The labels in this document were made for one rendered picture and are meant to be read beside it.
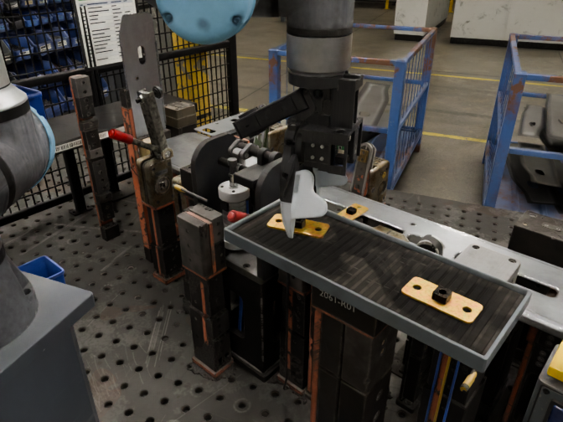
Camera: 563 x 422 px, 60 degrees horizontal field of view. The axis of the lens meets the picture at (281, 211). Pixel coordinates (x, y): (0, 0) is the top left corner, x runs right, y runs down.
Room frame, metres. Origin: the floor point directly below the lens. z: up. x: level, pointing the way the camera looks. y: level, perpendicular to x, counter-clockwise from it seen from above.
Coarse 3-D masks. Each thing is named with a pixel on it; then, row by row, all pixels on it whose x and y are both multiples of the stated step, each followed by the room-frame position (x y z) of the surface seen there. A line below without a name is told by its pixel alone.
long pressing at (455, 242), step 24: (168, 144) 1.32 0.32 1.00; (192, 144) 1.32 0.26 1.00; (336, 192) 1.02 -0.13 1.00; (384, 216) 0.90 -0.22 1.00; (408, 216) 0.90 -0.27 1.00; (456, 240) 0.81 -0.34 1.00; (480, 240) 0.81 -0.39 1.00; (528, 264) 0.73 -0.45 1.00; (552, 288) 0.66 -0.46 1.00; (528, 312) 0.59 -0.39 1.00; (552, 312) 0.60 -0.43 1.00
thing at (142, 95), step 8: (152, 88) 1.13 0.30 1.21; (160, 88) 1.12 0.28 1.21; (144, 96) 1.08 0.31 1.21; (152, 96) 1.09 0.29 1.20; (160, 96) 1.11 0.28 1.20; (144, 104) 1.09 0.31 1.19; (152, 104) 1.09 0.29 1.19; (144, 112) 1.10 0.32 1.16; (152, 112) 1.09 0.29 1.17; (152, 120) 1.09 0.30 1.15; (160, 120) 1.10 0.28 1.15; (152, 128) 1.09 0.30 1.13; (160, 128) 1.10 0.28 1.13; (152, 136) 1.10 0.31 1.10; (160, 136) 1.10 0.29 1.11; (152, 144) 1.11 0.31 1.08; (160, 144) 1.09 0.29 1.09; (160, 152) 1.10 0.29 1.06
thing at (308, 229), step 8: (280, 216) 0.62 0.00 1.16; (272, 224) 0.60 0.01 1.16; (280, 224) 0.60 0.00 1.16; (296, 224) 0.59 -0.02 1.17; (304, 224) 0.60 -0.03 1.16; (312, 224) 0.60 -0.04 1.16; (320, 224) 0.60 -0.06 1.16; (328, 224) 0.60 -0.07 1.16; (296, 232) 0.58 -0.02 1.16; (304, 232) 0.58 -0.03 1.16; (312, 232) 0.58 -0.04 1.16; (320, 232) 0.58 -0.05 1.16
